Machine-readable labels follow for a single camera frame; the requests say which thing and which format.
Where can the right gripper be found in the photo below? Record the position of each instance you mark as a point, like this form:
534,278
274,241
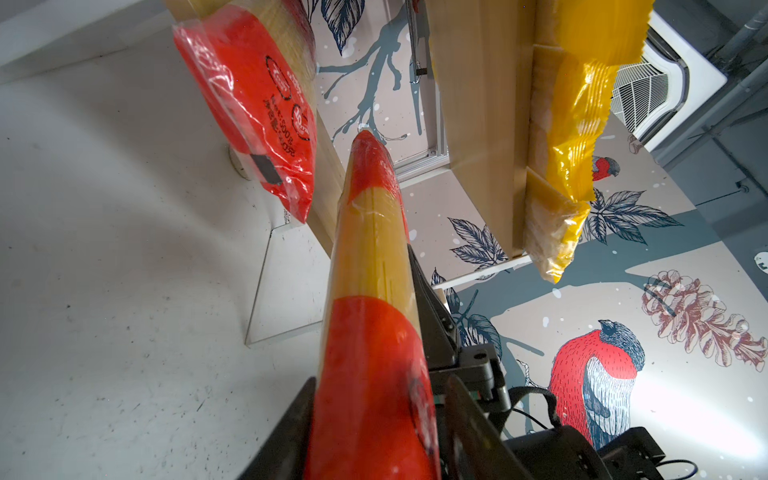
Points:
477,366

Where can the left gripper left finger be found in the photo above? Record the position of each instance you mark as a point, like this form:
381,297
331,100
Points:
283,454

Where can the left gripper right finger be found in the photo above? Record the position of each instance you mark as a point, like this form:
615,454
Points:
474,447

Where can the red spaghetti box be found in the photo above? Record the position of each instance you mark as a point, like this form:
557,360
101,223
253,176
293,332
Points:
254,63
373,414

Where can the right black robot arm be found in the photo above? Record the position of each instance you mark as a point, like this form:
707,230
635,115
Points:
561,452

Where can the wooden two-tier shelf rack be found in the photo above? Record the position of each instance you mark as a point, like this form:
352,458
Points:
482,56

